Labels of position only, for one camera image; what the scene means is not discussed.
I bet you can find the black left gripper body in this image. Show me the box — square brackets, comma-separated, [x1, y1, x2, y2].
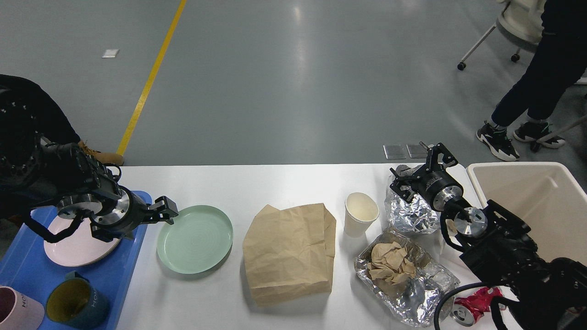
[90, 188, 150, 242]

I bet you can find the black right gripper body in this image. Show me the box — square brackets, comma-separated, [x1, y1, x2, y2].
[415, 171, 464, 212]

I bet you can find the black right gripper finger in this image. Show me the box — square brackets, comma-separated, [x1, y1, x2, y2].
[421, 142, 459, 174]
[389, 165, 424, 203]

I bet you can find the green plate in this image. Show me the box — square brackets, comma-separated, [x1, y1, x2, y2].
[156, 205, 233, 275]

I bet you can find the dark teal mug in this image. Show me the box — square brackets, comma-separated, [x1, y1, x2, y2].
[45, 271, 111, 330]

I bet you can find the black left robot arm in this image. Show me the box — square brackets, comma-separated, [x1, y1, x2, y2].
[0, 88, 178, 243]

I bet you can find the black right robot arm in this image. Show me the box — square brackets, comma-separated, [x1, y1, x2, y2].
[390, 143, 587, 330]

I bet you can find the clear floor plate right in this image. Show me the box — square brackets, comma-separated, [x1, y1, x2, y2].
[405, 144, 428, 159]

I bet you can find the crumpled foil ball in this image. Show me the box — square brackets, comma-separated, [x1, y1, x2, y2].
[382, 175, 440, 237]

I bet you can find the white paper cup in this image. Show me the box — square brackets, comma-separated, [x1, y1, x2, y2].
[344, 192, 380, 237]

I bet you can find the pink plate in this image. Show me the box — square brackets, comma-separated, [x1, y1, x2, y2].
[43, 219, 120, 267]

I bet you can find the aluminium foil tray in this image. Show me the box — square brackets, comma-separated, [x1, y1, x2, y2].
[354, 230, 460, 327]

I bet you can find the crumpled brown paper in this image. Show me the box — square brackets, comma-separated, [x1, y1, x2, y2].
[367, 242, 416, 297]

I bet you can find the beige plastic bin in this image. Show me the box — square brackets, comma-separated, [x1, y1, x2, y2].
[467, 162, 587, 264]

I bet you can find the blue plastic tray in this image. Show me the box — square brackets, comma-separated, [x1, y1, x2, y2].
[0, 224, 147, 330]

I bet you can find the crushed red can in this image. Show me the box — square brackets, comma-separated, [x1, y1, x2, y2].
[449, 286, 503, 327]

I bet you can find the brown paper bag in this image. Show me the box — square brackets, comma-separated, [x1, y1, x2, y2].
[243, 203, 336, 307]

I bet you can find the person in tan boots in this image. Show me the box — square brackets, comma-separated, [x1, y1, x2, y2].
[0, 74, 124, 166]

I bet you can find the pink mug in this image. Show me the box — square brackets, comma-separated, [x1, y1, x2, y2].
[0, 286, 45, 330]

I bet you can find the person in black sneakers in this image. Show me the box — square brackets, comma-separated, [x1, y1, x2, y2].
[476, 0, 587, 161]

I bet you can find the white floor tag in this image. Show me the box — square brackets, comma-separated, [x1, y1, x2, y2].
[101, 49, 120, 59]

